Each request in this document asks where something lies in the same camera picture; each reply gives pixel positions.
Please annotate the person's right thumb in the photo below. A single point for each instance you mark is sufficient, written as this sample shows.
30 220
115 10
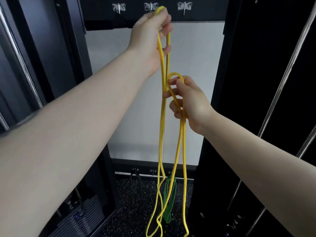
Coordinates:
175 80

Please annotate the person's right hand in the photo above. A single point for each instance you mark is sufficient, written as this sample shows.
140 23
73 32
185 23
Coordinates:
195 106

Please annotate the black hook rail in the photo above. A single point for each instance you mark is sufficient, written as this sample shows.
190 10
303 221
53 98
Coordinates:
138 165

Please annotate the person's left hand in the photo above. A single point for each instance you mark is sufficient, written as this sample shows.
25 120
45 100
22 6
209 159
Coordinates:
144 39

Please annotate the chrome guide rod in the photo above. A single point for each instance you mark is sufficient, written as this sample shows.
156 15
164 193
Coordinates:
306 143
21 59
286 74

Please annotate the black machine frame post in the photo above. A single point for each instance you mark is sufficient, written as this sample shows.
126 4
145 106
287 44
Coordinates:
246 59
74 46

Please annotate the person's right middle finger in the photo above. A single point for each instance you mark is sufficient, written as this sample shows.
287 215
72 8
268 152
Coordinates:
175 106

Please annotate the black resistance band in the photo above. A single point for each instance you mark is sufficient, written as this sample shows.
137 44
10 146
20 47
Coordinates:
136 185

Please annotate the person's right forearm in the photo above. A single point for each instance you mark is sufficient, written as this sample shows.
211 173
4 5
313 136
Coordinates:
261 165

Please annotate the black weight stack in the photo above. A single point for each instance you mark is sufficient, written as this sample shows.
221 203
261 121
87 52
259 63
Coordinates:
79 218

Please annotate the green resistance band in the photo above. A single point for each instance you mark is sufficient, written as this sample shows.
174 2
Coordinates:
169 202

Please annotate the black hook rack board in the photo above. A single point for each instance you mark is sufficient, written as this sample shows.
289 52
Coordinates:
207 8

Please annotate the silver butterfly wall hook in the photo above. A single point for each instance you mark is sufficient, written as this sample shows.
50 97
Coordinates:
118 8
150 6
184 6

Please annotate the person's left thumb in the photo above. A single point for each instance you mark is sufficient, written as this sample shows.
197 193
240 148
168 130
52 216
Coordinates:
167 50

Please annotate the person's left forearm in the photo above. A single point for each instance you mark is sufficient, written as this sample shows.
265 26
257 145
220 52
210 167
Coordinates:
74 135

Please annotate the yellow resistance band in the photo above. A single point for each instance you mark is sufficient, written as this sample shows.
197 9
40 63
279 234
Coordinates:
161 135

